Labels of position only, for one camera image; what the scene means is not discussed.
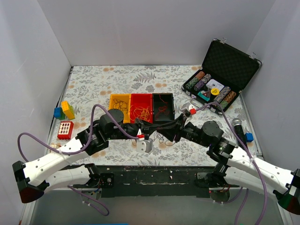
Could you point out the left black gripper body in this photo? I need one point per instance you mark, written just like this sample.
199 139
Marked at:
139 126

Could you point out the black poker chip case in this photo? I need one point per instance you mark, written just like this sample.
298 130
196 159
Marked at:
226 68

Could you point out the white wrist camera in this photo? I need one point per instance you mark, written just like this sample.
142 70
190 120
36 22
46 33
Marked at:
188 109
143 145

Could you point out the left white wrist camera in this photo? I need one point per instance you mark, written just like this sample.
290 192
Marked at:
143 145

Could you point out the red white toy block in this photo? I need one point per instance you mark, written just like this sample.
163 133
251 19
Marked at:
65 130

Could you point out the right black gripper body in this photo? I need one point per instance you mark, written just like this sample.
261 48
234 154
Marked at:
179 126

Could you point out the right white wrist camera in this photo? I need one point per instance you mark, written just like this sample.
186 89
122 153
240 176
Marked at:
188 109

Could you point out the black plastic bin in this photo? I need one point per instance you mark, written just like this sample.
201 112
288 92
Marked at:
163 108

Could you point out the yellow plastic bin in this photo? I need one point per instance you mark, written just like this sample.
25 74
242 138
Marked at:
121 102

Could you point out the blue toy brick left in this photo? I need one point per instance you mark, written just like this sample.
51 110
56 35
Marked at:
58 112

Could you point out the floral table mat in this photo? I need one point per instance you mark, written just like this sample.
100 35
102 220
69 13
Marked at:
90 85

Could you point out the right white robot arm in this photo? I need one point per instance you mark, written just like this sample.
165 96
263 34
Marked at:
242 168

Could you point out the black microphone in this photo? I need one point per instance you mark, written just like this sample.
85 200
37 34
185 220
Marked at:
237 126

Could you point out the small white red toy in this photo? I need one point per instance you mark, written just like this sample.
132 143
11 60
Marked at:
55 146

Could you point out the blue toy block right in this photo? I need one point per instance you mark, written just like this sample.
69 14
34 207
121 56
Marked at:
249 137

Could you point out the yellow dealer chip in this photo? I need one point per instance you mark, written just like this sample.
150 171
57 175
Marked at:
215 91

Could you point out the yellow toy brick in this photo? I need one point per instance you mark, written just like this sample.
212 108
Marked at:
68 110

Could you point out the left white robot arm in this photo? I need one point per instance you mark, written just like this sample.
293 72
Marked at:
55 170

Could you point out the green toy brick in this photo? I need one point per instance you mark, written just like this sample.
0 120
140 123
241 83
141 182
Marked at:
62 116

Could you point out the red plastic bin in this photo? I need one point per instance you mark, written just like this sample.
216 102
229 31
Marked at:
141 107

